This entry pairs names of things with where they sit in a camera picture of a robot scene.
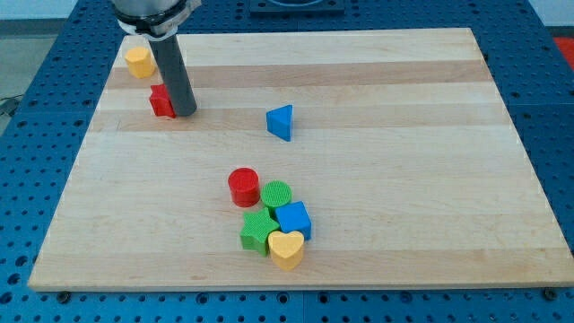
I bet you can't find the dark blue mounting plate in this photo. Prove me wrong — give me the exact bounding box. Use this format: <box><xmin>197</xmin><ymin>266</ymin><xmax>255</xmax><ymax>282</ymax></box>
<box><xmin>248</xmin><ymin>0</ymin><xmax>346</xmax><ymax>16</ymax></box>

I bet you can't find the yellow hexagon block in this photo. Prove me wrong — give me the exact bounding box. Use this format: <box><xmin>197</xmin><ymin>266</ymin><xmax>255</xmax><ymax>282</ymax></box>
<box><xmin>124</xmin><ymin>47</ymin><xmax>155</xmax><ymax>79</ymax></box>

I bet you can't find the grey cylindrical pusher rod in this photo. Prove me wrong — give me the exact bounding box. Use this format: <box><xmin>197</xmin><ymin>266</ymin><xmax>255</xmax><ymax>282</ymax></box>
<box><xmin>150</xmin><ymin>35</ymin><xmax>197</xmax><ymax>117</ymax></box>

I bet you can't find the green cylinder block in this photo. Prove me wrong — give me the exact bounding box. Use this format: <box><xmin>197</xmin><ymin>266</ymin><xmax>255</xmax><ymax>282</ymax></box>
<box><xmin>261</xmin><ymin>180</ymin><xmax>292</xmax><ymax>213</ymax></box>

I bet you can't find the red cylinder block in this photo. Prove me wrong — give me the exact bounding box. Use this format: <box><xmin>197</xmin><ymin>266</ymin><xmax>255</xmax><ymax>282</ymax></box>
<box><xmin>228</xmin><ymin>168</ymin><xmax>260</xmax><ymax>207</ymax></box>

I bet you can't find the yellow heart block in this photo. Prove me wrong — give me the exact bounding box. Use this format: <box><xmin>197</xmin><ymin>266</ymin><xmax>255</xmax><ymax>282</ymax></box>
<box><xmin>267</xmin><ymin>231</ymin><xmax>305</xmax><ymax>271</ymax></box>

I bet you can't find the light wooden board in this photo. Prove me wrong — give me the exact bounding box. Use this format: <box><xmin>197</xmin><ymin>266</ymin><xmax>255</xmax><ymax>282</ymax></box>
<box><xmin>29</xmin><ymin>28</ymin><xmax>573</xmax><ymax>292</ymax></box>

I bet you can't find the red star block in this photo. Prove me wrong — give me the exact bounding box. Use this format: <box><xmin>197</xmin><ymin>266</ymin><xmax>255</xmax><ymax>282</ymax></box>
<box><xmin>149</xmin><ymin>84</ymin><xmax>176</xmax><ymax>118</ymax></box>

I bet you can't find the blue cube block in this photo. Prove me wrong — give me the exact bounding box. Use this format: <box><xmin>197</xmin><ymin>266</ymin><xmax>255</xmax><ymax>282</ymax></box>
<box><xmin>274</xmin><ymin>201</ymin><xmax>312</xmax><ymax>240</ymax></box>

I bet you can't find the blue triangle block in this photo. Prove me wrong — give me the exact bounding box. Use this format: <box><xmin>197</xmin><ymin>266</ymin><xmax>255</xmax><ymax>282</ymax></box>
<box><xmin>265</xmin><ymin>105</ymin><xmax>293</xmax><ymax>142</ymax></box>

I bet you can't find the green star block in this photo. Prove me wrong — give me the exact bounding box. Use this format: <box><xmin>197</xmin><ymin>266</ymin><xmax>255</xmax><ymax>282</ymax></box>
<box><xmin>239</xmin><ymin>207</ymin><xmax>280</xmax><ymax>257</ymax></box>

